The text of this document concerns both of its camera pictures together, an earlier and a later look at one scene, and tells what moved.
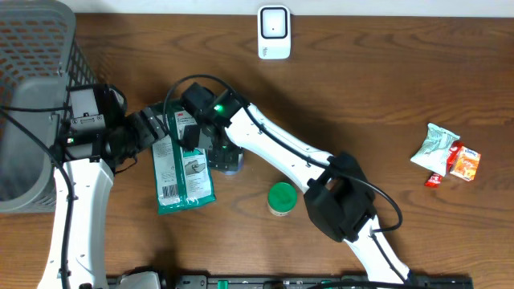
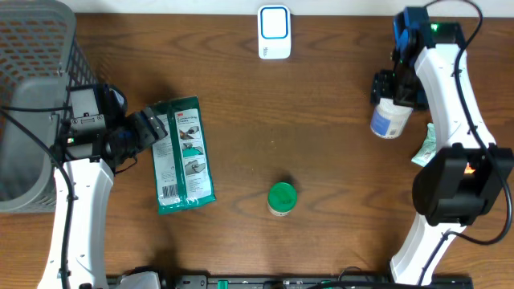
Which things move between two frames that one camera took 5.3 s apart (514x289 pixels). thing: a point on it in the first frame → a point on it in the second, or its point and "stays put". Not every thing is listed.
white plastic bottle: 241,162 → 389,120
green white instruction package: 183,176 stays put
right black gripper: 225,161 → 380,89
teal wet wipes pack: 434,152 stays put
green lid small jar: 282,198 stays put
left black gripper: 149,129 stays put
